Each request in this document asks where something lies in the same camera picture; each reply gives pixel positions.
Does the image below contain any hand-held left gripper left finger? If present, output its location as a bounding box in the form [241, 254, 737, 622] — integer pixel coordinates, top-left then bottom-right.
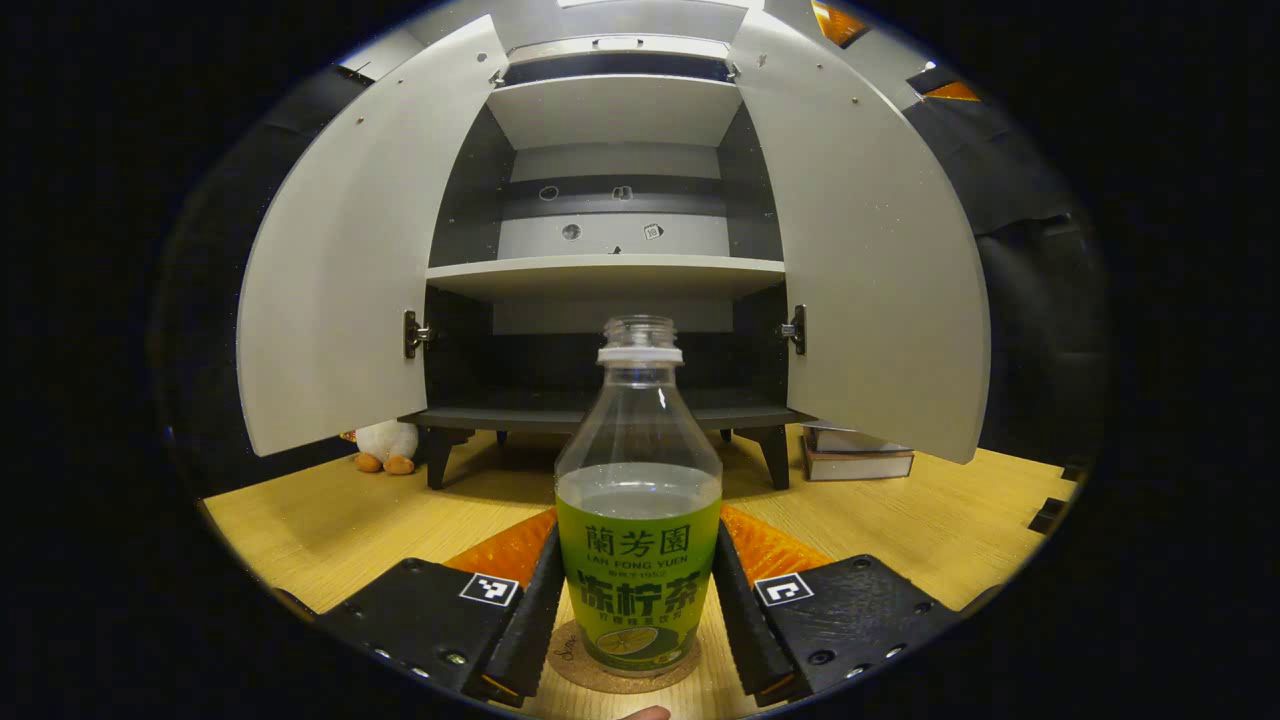
[315, 505, 566, 706]

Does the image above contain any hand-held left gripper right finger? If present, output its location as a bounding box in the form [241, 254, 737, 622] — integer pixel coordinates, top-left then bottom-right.
[712, 505, 966, 706]

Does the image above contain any round cork coaster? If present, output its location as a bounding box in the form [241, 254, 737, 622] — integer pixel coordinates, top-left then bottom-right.
[547, 618, 701, 694]

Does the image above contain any green label bottle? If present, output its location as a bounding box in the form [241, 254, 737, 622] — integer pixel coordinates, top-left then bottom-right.
[555, 315, 723, 676]

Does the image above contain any grey cabinet door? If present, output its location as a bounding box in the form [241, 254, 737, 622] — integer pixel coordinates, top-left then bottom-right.
[237, 15, 511, 458]
[730, 10, 991, 466]

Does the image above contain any grey cabinet drawer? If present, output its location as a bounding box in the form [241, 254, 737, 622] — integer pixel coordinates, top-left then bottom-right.
[507, 35, 733, 63]

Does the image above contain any white plush toy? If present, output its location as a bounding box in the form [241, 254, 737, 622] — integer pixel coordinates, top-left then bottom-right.
[355, 420, 421, 475]

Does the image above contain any black backdrop cloth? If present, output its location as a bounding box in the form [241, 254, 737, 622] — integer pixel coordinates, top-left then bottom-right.
[150, 60, 1111, 491]

